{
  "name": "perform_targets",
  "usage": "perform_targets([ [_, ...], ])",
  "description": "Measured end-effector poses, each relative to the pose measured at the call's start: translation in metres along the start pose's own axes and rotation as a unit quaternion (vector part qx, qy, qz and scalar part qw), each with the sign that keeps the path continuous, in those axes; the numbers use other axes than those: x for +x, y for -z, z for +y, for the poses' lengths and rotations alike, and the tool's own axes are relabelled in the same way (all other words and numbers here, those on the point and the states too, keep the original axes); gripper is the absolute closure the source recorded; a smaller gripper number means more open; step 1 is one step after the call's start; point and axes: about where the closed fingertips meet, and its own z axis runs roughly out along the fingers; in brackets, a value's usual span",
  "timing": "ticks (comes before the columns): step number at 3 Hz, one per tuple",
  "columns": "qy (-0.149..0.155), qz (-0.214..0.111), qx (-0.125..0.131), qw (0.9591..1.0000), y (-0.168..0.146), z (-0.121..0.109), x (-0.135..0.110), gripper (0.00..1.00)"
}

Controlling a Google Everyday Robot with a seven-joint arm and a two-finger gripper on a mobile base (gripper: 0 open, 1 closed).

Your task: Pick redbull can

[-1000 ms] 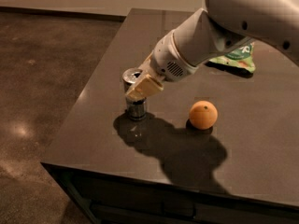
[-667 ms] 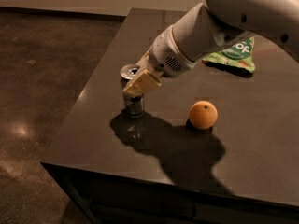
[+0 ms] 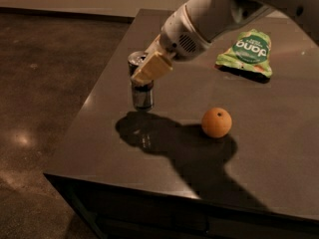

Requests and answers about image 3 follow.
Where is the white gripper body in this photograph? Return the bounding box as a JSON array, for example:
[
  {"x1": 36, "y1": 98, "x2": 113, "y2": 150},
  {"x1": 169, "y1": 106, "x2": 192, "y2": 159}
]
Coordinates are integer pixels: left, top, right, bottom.
[{"x1": 159, "y1": 3, "x2": 212, "y2": 61}]

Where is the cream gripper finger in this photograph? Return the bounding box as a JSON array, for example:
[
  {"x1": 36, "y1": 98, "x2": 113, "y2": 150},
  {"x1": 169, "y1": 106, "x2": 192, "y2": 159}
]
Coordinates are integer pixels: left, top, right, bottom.
[
  {"x1": 146, "y1": 35, "x2": 162, "y2": 54},
  {"x1": 131, "y1": 52, "x2": 172, "y2": 85}
]

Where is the silver blue redbull can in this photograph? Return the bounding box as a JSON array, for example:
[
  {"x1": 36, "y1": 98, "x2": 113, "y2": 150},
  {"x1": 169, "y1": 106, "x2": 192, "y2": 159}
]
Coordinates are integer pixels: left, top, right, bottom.
[{"x1": 128, "y1": 51, "x2": 154, "y2": 112}]

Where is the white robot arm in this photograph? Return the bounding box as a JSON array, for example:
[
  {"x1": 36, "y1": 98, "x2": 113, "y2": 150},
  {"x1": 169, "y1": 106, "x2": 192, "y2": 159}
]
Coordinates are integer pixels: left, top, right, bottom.
[{"x1": 132, "y1": 0, "x2": 319, "y2": 86}]

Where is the green snack bag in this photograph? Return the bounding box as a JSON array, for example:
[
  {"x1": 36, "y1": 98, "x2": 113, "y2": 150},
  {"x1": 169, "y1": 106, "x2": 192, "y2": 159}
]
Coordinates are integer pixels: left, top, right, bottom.
[{"x1": 215, "y1": 29, "x2": 272, "y2": 79}]

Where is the orange fruit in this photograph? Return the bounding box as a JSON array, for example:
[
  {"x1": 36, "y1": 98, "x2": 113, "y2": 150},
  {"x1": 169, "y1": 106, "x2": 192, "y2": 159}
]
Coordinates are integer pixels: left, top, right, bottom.
[{"x1": 201, "y1": 108, "x2": 232, "y2": 138}]

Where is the dark table drawer front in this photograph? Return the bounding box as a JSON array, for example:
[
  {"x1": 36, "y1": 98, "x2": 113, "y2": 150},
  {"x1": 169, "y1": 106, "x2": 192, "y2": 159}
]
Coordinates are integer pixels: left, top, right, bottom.
[{"x1": 46, "y1": 174, "x2": 319, "y2": 239}]

